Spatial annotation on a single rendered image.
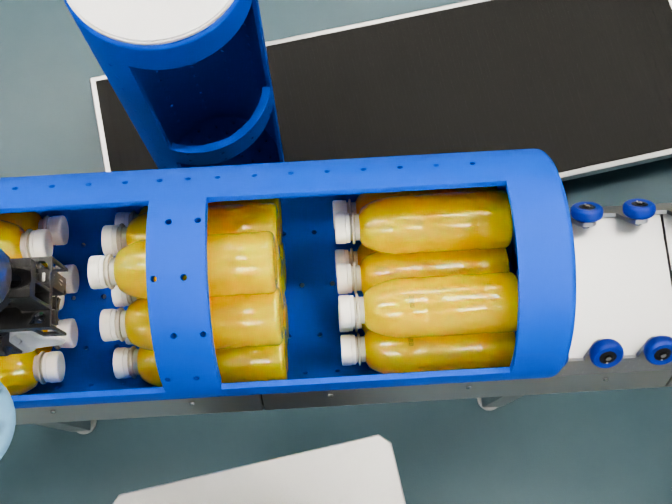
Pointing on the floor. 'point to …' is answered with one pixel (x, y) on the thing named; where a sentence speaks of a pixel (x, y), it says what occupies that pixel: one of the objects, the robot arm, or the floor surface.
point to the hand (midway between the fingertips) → (27, 320)
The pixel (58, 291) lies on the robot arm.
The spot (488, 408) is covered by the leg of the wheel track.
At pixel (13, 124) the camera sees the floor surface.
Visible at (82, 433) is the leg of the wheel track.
